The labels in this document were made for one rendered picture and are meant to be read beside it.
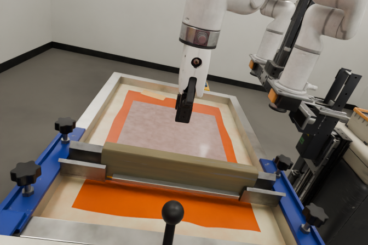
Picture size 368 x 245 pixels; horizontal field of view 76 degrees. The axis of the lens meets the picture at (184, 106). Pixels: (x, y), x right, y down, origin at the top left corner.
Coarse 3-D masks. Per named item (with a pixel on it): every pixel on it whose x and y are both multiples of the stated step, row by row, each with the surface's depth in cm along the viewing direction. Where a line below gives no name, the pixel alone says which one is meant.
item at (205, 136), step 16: (192, 112) 96; (208, 112) 100; (176, 128) 83; (192, 128) 85; (208, 128) 88; (224, 128) 91; (176, 144) 75; (192, 144) 76; (208, 144) 79; (224, 144) 81; (224, 160) 73; (176, 192) 57; (192, 208) 54; (208, 208) 55; (224, 208) 56; (240, 208) 57; (208, 224) 51; (224, 224) 52; (240, 224) 53; (256, 224) 54
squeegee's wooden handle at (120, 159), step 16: (112, 144) 51; (112, 160) 51; (128, 160) 51; (144, 160) 51; (160, 160) 51; (176, 160) 52; (192, 160) 53; (208, 160) 54; (144, 176) 53; (160, 176) 53; (176, 176) 54; (192, 176) 54; (208, 176) 54; (224, 176) 54; (240, 176) 54; (256, 176) 54; (240, 192) 56
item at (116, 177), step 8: (112, 176) 52; (120, 176) 52; (128, 176) 53; (136, 184) 53; (144, 184) 53; (152, 184) 53; (160, 184) 53; (168, 184) 53; (176, 184) 54; (184, 184) 55; (192, 192) 54; (200, 192) 54; (208, 192) 54; (216, 192) 55; (224, 192) 55; (232, 192) 56
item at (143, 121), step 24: (144, 96) 99; (120, 120) 80; (144, 120) 83; (168, 120) 87; (144, 144) 71; (168, 144) 74; (96, 192) 52; (120, 192) 54; (144, 192) 55; (168, 192) 57; (144, 216) 49
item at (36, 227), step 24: (96, 96) 83; (216, 96) 110; (96, 120) 75; (240, 120) 92; (48, 192) 46; (48, 240) 38; (72, 240) 39; (96, 240) 40; (120, 240) 40; (144, 240) 41; (192, 240) 43; (216, 240) 45; (288, 240) 51
